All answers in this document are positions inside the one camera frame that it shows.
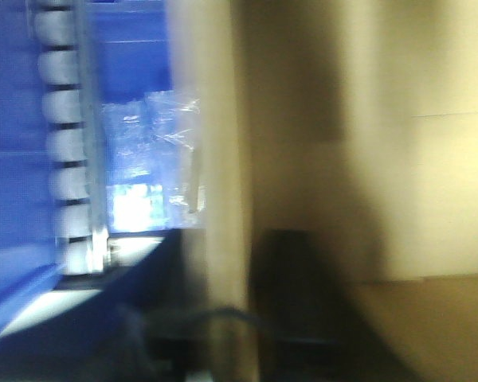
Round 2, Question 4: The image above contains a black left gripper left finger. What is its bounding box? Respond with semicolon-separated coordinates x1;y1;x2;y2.
0;230;217;381

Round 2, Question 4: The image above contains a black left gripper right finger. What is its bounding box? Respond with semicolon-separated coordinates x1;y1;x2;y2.
249;230;422;381

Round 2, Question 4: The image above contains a brown cardboard box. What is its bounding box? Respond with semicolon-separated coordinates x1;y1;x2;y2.
168;1;478;381

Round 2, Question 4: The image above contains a clear plastic bag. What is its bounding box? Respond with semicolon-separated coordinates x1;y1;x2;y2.
102;91;206;235

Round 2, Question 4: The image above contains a large blue plastic crate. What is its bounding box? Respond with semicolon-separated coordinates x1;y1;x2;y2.
0;1;172;337

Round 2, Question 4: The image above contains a right white roller track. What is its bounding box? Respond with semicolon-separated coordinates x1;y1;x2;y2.
33;1;108;276

